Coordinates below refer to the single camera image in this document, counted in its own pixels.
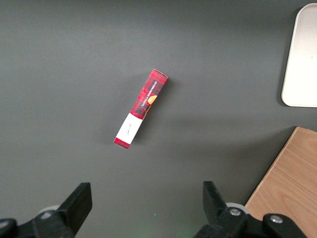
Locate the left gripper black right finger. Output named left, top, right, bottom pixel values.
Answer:
left=195, top=180, right=308, bottom=238

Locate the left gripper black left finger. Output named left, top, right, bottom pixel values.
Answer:
left=0, top=182, right=93, bottom=238

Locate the beige rectangular tray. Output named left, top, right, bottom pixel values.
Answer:
left=281, top=3, right=317, bottom=108

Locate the white cylinder on left gripper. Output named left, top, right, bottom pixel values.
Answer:
left=38, top=205, right=61, bottom=217
left=225, top=202, right=249, bottom=217

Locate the wooden drawer cabinet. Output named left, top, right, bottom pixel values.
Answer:
left=244, top=126, right=317, bottom=238

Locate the red plaid cookie box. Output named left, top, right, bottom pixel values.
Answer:
left=113, top=68, right=169, bottom=151

